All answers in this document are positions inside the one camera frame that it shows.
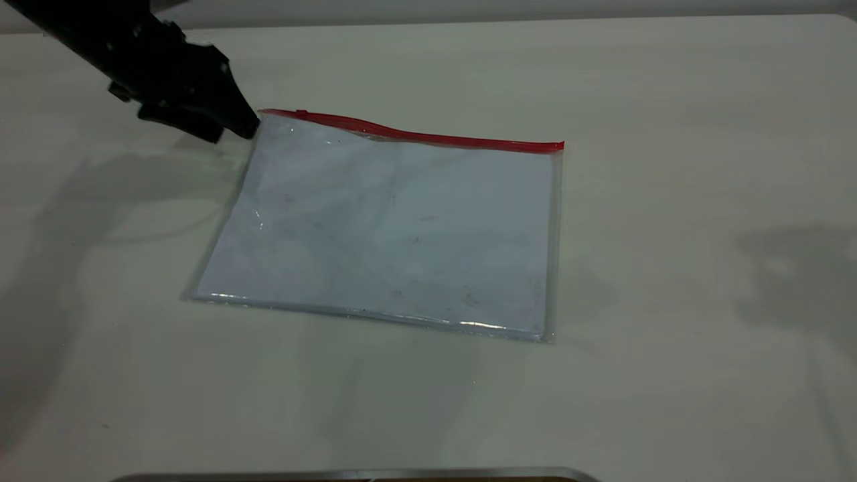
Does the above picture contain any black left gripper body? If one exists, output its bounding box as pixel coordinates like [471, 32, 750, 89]
[107, 20, 232, 111]

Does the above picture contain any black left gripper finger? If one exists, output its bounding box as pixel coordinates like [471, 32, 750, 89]
[137, 100, 226, 145]
[198, 66, 261, 140]

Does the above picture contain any clear plastic zipper bag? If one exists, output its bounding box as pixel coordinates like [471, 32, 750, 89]
[181, 108, 565, 344]

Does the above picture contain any grey metal bar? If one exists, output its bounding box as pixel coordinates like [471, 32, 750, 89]
[110, 467, 601, 482]

